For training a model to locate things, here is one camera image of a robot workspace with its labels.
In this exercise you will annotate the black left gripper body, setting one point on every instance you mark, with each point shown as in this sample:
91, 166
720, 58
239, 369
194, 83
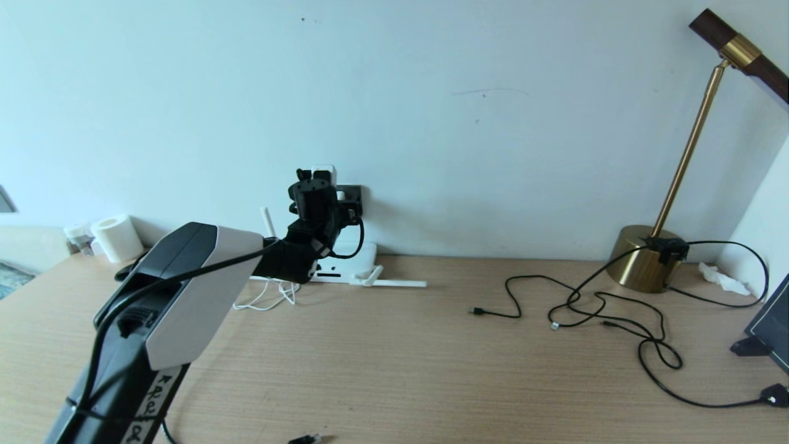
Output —
315, 213

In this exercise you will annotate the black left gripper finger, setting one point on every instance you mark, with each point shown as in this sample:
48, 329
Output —
351, 216
331, 195

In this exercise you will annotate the white router with antennas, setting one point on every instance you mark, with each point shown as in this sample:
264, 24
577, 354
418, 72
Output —
367, 253

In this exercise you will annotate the black round desk grommet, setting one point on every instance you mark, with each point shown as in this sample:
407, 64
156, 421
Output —
128, 271

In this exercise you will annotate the white toilet paper roll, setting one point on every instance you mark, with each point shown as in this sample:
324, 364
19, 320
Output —
118, 237

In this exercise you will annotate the beige upholstered furniture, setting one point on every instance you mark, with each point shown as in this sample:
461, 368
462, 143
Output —
31, 246

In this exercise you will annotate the brass desk lamp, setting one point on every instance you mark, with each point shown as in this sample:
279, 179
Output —
641, 266

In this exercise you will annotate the patterned grey fabric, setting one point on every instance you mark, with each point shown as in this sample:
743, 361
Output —
12, 280

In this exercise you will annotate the black adapter block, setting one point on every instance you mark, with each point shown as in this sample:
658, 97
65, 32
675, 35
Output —
667, 248

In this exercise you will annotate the crumpled white tissue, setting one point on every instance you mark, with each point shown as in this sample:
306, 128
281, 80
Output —
722, 279

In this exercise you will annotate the grey wall power socket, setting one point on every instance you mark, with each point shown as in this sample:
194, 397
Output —
354, 197

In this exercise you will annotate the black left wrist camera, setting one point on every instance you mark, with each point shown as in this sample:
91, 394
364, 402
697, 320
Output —
317, 174

